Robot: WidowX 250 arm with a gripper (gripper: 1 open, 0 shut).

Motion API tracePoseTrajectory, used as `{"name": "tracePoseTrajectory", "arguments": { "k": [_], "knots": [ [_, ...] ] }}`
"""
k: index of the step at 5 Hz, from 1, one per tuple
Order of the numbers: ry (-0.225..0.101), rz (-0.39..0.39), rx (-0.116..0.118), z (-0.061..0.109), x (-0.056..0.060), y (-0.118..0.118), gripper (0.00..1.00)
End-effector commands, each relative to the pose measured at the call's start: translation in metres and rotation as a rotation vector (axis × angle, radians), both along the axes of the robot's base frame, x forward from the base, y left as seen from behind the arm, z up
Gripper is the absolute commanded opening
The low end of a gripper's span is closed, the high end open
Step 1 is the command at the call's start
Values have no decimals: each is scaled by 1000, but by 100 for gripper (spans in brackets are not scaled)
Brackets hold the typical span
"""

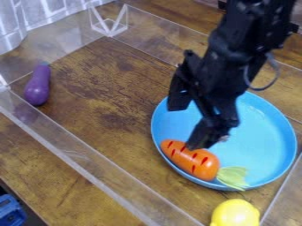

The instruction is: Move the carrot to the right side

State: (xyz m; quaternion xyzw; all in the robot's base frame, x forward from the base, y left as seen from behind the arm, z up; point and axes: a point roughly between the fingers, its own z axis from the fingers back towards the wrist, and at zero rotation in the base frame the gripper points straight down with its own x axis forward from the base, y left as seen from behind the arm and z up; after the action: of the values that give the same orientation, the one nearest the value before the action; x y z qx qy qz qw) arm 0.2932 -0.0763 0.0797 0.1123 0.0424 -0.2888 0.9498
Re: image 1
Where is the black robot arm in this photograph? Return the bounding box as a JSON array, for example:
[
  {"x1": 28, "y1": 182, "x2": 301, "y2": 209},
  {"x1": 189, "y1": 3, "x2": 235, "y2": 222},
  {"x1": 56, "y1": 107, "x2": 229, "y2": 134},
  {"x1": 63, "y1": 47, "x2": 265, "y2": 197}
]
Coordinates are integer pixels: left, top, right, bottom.
[{"x1": 167, "y1": 0, "x2": 297, "y2": 150}]

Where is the purple toy eggplant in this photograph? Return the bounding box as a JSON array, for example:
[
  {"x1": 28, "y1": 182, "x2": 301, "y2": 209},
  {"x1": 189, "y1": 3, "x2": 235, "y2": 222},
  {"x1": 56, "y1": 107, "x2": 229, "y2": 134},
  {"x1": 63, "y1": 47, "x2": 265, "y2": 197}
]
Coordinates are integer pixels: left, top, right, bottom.
[{"x1": 24, "y1": 63, "x2": 51, "y2": 106}]

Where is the blue round plate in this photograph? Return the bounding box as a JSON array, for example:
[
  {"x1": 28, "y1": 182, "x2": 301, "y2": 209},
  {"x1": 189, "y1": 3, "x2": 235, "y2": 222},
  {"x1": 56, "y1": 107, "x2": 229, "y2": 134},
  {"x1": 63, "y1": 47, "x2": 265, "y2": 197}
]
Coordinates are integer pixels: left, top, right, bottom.
[{"x1": 151, "y1": 93, "x2": 297, "y2": 191}]

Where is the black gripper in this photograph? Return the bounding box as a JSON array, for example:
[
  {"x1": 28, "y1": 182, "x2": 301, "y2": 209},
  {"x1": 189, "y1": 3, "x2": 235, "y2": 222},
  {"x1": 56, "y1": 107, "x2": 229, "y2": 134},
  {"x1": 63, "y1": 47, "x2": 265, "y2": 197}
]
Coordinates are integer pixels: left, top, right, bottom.
[{"x1": 167, "y1": 50, "x2": 247, "y2": 150}]

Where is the clear acrylic enclosure wall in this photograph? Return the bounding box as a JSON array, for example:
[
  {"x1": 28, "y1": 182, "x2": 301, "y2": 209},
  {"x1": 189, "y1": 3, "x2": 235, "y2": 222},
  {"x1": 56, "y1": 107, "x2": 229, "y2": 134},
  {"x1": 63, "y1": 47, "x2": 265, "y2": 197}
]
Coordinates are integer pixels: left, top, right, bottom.
[{"x1": 0, "y1": 2, "x2": 302, "y2": 226}]

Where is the yellow toy object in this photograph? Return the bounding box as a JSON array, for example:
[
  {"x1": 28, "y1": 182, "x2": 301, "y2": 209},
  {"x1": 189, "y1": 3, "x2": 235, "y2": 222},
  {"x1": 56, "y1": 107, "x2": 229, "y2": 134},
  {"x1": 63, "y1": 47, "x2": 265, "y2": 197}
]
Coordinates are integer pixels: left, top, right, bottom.
[{"x1": 210, "y1": 199, "x2": 259, "y2": 226}]

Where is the orange toy carrot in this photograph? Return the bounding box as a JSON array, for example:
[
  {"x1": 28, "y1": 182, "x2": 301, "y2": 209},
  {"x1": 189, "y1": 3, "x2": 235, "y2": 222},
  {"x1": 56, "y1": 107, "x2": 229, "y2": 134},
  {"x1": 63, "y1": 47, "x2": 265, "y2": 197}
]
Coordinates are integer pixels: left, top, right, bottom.
[{"x1": 161, "y1": 139, "x2": 249, "y2": 191}]

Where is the blue object at corner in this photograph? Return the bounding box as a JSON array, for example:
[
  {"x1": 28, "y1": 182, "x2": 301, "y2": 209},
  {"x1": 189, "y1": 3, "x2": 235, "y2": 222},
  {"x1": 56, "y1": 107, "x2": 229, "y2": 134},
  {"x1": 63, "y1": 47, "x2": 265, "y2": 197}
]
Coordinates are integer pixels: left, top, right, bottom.
[{"x1": 0, "y1": 194, "x2": 27, "y2": 226}]

